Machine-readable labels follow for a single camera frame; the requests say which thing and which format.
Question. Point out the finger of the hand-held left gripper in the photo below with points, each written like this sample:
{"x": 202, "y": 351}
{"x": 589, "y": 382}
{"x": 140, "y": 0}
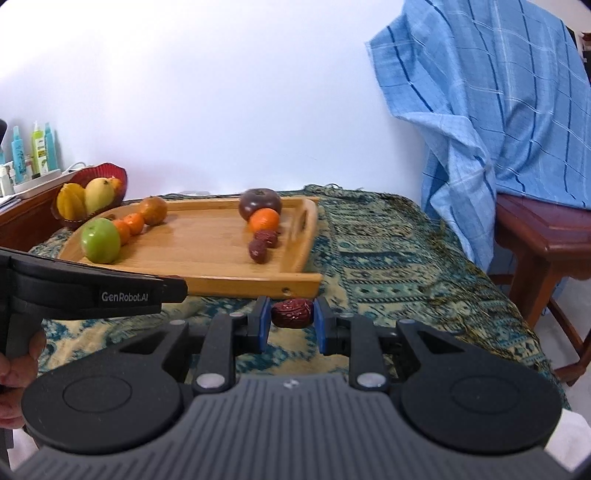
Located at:
{"x": 174, "y": 289}

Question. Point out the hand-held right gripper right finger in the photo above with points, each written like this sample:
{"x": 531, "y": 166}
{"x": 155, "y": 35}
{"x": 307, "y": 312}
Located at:
{"x": 322, "y": 323}

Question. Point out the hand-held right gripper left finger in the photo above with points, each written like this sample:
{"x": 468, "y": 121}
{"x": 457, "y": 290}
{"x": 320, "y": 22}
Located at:
{"x": 264, "y": 323}

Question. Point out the red date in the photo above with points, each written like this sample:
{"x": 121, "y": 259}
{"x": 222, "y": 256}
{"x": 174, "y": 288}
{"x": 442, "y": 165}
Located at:
{"x": 258, "y": 251}
{"x": 267, "y": 238}
{"x": 293, "y": 314}

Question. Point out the wooden tray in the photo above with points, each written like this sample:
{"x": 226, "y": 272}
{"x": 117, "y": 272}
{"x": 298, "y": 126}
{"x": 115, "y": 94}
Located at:
{"x": 198, "y": 244}

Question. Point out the person's left hand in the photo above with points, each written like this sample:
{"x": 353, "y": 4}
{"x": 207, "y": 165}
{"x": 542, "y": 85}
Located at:
{"x": 16, "y": 383}

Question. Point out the green apple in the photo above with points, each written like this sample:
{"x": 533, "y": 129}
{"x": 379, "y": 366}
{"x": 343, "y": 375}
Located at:
{"x": 100, "y": 240}

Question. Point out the tangerine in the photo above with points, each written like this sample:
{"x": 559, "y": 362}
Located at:
{"x": 264, "y": 220}
{"x": 122, "y": 230}
{"x": 135, "y": 223}

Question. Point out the wooden side table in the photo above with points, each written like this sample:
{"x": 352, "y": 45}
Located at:
{"x": 23, "y": 221}

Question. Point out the brown orange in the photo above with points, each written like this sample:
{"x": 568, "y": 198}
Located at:
{"x": 153, "y": 210}

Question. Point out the yellow starfruit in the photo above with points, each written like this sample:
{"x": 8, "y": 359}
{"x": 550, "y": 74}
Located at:
{"x": 71, "y": 201}

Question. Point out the patterned blanket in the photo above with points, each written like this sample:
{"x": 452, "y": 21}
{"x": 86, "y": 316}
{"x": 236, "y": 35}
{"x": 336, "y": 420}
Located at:
{"x": 392, "y": 258}

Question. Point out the yellow mango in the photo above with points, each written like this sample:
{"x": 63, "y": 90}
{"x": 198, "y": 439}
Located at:
{"x": 98, "y": 194}

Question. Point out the white plastic tray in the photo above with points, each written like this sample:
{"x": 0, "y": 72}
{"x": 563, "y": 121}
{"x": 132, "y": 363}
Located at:
{"x": 37, "y": 182}

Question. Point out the orange peach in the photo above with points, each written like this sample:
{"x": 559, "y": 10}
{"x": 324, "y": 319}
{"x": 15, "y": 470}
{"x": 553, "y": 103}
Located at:
{"x": 116, "y": 185}

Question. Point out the red glass bowl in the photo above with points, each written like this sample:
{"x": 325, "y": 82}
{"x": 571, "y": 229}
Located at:
{"x": 113, "y": 173}

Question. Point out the dark purple tomato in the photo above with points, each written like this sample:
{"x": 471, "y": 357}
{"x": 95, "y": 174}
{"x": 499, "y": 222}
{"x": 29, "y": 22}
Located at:
{"x": 260, "y": 199}

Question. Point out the teal bottle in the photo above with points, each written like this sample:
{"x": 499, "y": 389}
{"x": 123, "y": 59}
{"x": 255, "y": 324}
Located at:
{"x": 18, "y": 154}
{"x": 51, "y": 150}

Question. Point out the green label bottle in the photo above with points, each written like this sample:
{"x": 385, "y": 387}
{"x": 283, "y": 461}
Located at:
{"x": 40, "y": 150}

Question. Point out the wooden stool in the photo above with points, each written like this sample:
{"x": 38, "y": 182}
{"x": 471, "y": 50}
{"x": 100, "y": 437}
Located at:
{"x": 540, "y": 226}

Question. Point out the white cloth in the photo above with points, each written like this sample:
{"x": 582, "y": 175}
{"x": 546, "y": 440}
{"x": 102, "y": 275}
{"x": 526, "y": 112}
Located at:
{"x": 570, "y": 438}

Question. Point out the blue checkered cloth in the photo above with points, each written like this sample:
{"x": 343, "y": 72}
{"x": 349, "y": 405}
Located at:
{"x": 498, "y": 101}

